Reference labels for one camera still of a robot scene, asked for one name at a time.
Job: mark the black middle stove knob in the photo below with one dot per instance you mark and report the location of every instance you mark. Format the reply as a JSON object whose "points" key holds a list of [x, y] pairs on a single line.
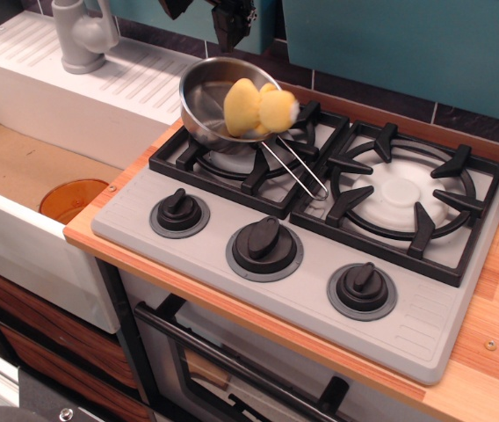
{"points": [[264, 251]]}

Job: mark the orange plastic plate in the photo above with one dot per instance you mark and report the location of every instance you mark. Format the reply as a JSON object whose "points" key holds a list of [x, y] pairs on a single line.
{"points": [[66, 201]]}

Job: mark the stainless steel pan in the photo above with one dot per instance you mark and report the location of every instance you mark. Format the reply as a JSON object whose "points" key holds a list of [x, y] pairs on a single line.
{"points": [[202, 89]]}

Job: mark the black left stove knob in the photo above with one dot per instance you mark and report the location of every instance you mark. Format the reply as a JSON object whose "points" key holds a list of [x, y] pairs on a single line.
{"points": [[179, 215]]}

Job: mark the black stove knob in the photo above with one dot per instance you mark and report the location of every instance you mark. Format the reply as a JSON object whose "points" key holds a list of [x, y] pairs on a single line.
{"points": [[264, 251], [362, 292], [179, 215]]}

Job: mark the black left burner grate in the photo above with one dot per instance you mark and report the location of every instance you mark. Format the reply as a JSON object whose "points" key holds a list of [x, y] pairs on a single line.
{"points": [[268, 178]]}

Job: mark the yellow stuffed duck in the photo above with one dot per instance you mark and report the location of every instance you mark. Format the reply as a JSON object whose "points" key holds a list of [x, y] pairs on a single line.
{"points": [[252, 112]]}

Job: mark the white toy sink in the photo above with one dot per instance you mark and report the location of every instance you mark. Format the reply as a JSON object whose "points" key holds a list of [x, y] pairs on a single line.
{"points": [[56, 127]]}

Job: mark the oven door with handle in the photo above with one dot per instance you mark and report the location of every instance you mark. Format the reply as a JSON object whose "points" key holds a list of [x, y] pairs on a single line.
{"points": [[226, 373]]}

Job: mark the grey toy stove top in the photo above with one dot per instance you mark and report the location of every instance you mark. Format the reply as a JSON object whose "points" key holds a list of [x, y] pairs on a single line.
{"points": [[415, 339]]}

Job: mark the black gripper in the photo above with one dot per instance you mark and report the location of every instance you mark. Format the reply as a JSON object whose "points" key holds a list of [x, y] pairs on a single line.
{"points": [[232, 19]]}

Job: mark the black right stove knob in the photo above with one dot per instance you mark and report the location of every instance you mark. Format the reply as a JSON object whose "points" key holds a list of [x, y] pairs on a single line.
{"points": [[362, 292]]}

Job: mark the black burner grate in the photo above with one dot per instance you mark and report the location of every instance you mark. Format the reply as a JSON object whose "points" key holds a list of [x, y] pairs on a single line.
{"points": [[427, 208], [268, 178]]}

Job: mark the black right burner grate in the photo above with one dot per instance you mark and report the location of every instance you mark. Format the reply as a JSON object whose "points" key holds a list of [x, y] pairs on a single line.
{"points": [[427, 208]]}

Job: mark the wooden drawer cabinet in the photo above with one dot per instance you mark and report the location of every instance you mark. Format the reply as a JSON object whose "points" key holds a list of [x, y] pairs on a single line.
{"points": [[83, 360]]}

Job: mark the grey toy faucet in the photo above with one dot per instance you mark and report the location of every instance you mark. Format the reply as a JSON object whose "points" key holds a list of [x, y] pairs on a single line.
{"points": [[84, 39]]}

